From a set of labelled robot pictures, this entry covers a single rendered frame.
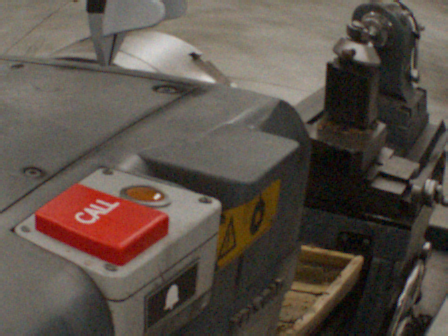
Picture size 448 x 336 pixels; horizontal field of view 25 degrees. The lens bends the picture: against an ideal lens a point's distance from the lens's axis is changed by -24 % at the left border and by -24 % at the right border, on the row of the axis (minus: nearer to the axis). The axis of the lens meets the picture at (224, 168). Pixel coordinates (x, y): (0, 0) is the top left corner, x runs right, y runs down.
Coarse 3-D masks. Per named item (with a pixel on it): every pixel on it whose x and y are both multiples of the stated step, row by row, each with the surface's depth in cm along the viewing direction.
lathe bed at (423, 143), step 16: (320, 96) 233; (304, 112) 220; (320, 112) 223; (432, 128) 238; (416, 144) 223; (432, 144) 220; (416, 160) 210; (432, 160) 215; (432, 176) 220; (352, 288) 156; (352, 304) 162; (336, 320) 155
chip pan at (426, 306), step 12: (432, 252) 246; (444, 252) 246; (432, 264) 239; (444, 264) 239; (432, 276) 232; (444, 276) 232; (432, 288) 225; (444, 288) 225; (432, 300) 218; (420, 312) 212; (432, 312) 212
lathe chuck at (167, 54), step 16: (128, 32) 110; (144, 32) 110; (160, 32) 111; (64, 48) 106; (128, 48) 104; (144, 48) 105; (160, 48) 107; (176, 48) 108; (192, 48) 110; (160, 64) 103; (176, 64) 105; (192, 64) 107; (208, 80) 106
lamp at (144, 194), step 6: (132, 192) 65; (138, 192) 65; (144, 192) 65; (150, 192) 65; (156, 192) 66; (138, 198) 65; (144, 198) 65; (150, 198) 65; (156, 198) 65; (162, 198) 65
